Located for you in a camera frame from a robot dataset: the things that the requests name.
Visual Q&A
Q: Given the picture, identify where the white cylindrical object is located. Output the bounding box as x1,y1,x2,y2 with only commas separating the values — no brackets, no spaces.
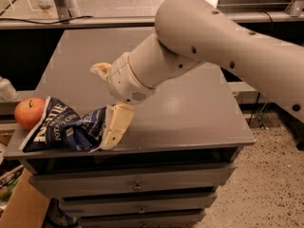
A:
0,77,18,101

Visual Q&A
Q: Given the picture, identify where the blue potato chip bag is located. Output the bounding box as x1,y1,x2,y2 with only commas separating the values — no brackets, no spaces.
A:
20,97,110,153

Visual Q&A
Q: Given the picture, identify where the brown cardboard box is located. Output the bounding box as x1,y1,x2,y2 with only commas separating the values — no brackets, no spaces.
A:
0,169,50,228

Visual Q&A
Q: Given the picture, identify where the grey metal rail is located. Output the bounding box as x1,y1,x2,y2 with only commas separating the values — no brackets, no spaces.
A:
0,11,304,29

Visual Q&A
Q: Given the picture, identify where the grey drawer cabinet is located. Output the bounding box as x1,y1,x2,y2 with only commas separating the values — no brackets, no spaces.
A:
3,25,257,228

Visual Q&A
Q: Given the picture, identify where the black cable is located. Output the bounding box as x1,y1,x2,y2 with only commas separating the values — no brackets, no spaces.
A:
0,14,93,25

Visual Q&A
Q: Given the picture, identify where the red apple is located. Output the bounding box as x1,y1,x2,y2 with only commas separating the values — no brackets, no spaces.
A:
14,98,46,130

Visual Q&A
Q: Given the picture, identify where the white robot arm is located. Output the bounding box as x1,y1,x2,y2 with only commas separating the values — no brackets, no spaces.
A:
91,0,304,150

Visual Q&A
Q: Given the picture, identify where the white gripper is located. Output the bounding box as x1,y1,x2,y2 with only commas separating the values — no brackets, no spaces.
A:
90,52,155,150

